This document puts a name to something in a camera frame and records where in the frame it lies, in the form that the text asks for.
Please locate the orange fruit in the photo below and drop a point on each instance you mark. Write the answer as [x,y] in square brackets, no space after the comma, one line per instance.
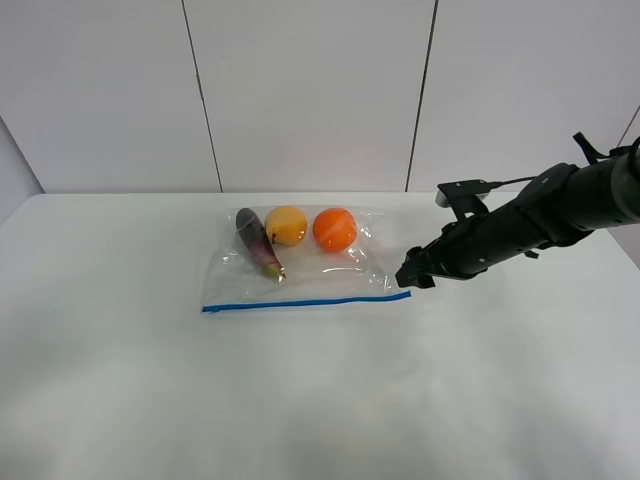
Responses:
[334,230]

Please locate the clear zip bag blue zipper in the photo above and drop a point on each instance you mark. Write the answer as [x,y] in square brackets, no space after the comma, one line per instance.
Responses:
[364,272]

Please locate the purple eggplant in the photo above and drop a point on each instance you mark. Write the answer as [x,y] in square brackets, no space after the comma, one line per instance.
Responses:
[253,235]

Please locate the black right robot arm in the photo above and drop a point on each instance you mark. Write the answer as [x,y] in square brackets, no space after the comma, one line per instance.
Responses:
[557,208]

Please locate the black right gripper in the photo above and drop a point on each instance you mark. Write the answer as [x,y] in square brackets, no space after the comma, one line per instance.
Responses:
[458,253]

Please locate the yellow pear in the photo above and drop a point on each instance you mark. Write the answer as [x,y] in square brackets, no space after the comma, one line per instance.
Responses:
[286,225]

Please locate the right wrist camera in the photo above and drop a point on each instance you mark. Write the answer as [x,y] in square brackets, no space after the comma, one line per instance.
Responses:
[464,198]

